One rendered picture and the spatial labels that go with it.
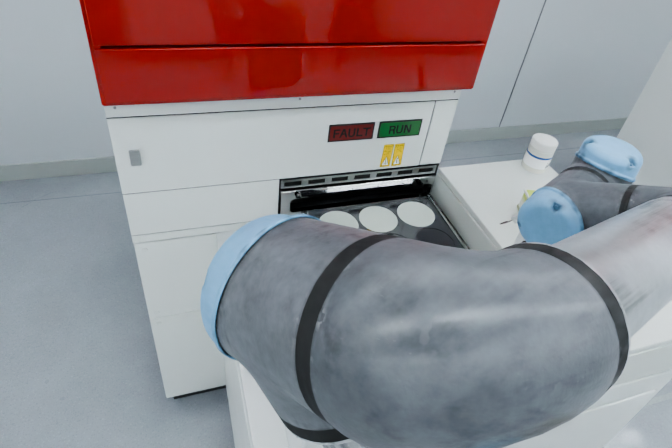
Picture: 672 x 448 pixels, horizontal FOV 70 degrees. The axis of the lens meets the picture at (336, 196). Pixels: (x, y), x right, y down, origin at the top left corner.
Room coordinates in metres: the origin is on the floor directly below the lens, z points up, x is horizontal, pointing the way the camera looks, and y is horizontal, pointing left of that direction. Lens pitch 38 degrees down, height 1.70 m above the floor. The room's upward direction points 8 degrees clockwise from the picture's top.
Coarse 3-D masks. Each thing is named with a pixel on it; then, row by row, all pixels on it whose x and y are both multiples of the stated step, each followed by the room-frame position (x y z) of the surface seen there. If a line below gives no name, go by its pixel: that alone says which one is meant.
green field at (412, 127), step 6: (384, 126) 1.05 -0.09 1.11; (390, 126) 1.05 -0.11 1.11; (396, 126) 1.06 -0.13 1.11; (402, 126) 1.07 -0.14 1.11; (408, 126) 1.07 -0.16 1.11; (414, 126) 1.08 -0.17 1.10; (384, 132) 1.05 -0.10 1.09; (390, 132) 1.06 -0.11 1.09; (396, 132) 1.06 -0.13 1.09; (402, 132) 1.07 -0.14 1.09; (408, 132) 1.08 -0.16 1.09; (414, 132) 1.08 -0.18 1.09
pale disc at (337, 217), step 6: (324, 216) 0.92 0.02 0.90; (330, 216) 0.93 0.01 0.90; (336, 216) 0.93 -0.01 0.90; (342, 216) 0.93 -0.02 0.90; (348, 216) 0.94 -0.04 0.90; (330, 222) 0.90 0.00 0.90; (336, 222) 0.91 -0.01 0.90; (342, 222) 0.91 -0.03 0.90; (348, 222) 0.91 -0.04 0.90; (354, 222) 0.92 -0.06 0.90
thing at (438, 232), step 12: (360, 204) 0.99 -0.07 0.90; (372, 204) 1.00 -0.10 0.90; (384, 204) 1.01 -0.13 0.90; (396, 204) 1.01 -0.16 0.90; (432, 204) 1.03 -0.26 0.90; (396, 216) 0.96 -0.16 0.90; (360, 228) 0.90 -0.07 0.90; (396, 228) 0.92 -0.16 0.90; (408, 228) 0.92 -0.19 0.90; (420, 228) 0.93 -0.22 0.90; (432, 228) 0.94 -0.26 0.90; (444, 228) 0.94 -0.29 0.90; (420, 240) 0.88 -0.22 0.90; (432, 240) 0.89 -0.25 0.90; (444, 240) 0.90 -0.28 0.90; (456, 240) 0.90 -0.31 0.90
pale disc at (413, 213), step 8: (400, 208) 1.00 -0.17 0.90; (408, 208) 1.00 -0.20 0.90; (416, 208) 1.01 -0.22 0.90; (424, 208) 1.01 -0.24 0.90; (400, 216) 0.97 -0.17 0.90; (408, 216) 0.97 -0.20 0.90; (416, 216) 0.97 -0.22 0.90; (424, 216) 0.98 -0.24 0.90; (432, 216) 0.98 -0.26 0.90; (416, 224) 0.94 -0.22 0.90; (424, 224) 0.95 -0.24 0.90
